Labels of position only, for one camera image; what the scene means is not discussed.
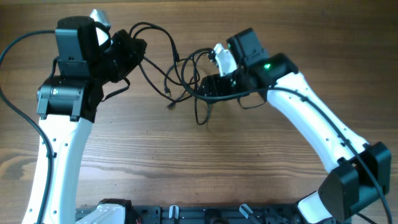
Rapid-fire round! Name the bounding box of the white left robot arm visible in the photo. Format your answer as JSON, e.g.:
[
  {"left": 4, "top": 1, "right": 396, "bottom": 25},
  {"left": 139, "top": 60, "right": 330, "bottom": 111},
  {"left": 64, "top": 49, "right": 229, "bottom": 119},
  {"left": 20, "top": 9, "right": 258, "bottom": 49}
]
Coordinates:
[{"left": 23, "top": 16, "right": 147, "bottom": 223}]

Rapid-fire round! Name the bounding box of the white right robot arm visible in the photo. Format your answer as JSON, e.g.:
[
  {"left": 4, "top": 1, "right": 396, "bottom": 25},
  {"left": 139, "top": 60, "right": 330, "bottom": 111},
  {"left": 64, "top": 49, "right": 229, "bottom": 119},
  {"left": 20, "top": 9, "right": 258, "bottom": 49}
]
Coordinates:
[{"left": 197, "top": 28, "right": 392, "bottom": 223}]

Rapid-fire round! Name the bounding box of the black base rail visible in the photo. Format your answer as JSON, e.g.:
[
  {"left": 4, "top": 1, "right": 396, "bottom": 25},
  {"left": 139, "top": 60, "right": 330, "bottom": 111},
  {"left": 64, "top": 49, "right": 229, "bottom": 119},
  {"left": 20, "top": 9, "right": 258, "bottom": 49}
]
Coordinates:
[{"left": 75, "top": 204, "right": 305, "bottom": 224}]

